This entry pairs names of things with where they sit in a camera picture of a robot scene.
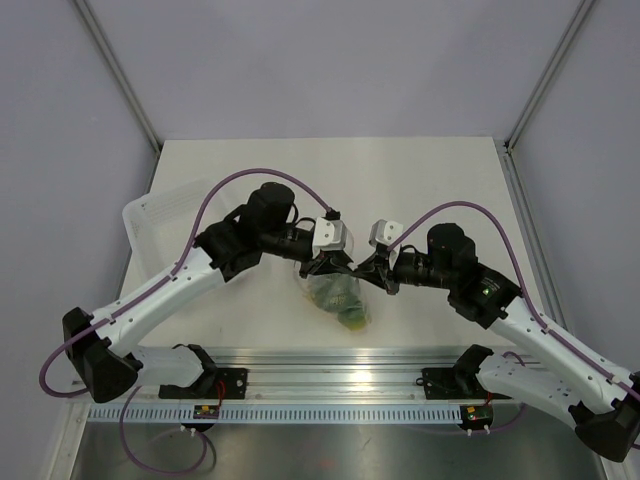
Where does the clear dotted zip bag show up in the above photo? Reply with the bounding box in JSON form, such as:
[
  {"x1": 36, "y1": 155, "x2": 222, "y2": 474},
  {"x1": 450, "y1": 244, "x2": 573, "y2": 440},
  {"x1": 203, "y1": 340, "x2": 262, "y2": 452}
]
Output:
[{"x1": 294, "y1": 234, "x2": 371, "y2": 332}]

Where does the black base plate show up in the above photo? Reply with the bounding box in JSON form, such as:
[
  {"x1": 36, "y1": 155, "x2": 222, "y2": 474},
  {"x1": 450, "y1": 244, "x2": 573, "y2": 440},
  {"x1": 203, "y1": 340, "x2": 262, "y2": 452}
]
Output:
[
  {"x1": 415, "y1": 367, "x2": 509, "y2": 401},
  {"x1": 158, "y1": 367, "x2": 249, "y2": 400}
]

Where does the green netted melon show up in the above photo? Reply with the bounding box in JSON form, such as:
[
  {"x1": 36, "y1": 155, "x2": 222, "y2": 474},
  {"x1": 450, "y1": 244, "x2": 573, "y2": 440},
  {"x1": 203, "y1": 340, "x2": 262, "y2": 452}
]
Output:
[{"x1": 308, "y1": 274, "x2": 362, "y2": 313}]

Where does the white slotted cable duct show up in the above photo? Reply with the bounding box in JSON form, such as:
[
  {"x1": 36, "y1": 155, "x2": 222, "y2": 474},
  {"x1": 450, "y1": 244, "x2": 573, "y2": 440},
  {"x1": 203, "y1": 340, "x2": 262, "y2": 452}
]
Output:
[{"x1": 88, "y1": 404, "x2": 461, "y2": 424}]

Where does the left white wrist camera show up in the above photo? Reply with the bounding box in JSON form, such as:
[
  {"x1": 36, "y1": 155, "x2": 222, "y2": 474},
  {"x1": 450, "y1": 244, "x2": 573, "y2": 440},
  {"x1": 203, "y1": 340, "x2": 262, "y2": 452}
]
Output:
[{"x1": 312, "y1": 211, "x2": 349, "y2": 256}]

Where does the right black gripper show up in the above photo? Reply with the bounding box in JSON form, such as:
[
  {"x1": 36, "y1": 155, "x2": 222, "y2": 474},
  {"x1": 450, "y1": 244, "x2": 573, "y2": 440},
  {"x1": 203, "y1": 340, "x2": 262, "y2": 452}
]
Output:
[{"x1": 352, "y1": 247, "x2": 456, "y2": 295}]

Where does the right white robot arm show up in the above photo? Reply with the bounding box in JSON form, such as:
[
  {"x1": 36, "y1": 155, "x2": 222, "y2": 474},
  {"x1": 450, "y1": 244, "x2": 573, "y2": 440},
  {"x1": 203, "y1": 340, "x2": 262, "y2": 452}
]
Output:
[{"x1": 356, "y1": 220, "x2": 639, "y2": 462}]

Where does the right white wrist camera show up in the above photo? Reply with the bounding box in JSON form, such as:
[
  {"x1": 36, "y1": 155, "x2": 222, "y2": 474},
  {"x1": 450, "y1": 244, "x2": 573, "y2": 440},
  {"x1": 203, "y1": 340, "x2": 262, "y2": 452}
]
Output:
[{"x1": 368, "y1": 219, "x2": 404, "y2": 248}]

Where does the white perforated plastic basket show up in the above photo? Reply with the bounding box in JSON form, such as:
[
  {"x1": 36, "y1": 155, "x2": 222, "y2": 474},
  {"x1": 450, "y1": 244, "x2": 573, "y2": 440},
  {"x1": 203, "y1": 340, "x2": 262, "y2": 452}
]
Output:
[{"x1": 122, "y1": 179, "x2": 215, "y2": 280}]

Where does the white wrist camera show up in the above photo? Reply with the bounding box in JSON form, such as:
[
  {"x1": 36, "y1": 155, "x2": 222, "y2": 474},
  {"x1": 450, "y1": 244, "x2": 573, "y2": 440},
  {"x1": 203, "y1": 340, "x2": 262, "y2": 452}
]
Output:
[
  {"x1": 368, "y1": 219, "x2": 404, "y2": 248},
  {"x1": 312, "y1": 211, "x2": 349, "y2": 256}
]

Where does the aluminium frame post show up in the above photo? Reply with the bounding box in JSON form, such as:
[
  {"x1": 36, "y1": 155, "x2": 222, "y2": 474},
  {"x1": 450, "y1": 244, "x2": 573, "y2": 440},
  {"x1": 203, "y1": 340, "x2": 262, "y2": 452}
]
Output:
[
  {"x1": 502, "y1": 0, "x2": 599, "y2": 156},
  {"x1": 72, "y1": 0, "x2": 162, "y2": 157}
]

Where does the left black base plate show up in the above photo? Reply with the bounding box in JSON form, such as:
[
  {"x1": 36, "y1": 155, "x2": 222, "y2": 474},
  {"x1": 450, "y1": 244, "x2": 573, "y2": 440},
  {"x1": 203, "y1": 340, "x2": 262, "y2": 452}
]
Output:
[{"x1": 158, "y1": 367, "x2": 249, "y2": 400}]

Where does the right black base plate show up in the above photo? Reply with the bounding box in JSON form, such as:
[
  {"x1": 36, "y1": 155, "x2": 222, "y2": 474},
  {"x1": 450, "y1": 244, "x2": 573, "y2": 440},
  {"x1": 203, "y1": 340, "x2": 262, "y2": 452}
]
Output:
[{"x1": 415, "y1": 367, "x2": 509, "y2": 401}]

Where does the left aluminium frame post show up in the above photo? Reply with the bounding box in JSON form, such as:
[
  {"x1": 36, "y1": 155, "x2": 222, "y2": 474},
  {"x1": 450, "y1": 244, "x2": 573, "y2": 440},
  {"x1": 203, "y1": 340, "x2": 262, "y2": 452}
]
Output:
[{"x1": 72, "y1": 0, "x2": 162, "y2": 157}]

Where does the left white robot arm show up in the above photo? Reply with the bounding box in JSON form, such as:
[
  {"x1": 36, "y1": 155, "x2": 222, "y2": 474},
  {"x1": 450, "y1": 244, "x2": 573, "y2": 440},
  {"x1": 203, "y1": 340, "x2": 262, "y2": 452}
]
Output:
[{"x1": 62, "y1": 182, "x2": 351, "y2": 403}]

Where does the right aluminium frame post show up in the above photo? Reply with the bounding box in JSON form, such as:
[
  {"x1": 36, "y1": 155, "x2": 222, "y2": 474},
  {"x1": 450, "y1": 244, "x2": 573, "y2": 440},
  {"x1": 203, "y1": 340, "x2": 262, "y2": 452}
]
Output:
[{"x1": 502, "y1": 0, "x2": 599, "y2": 156}]

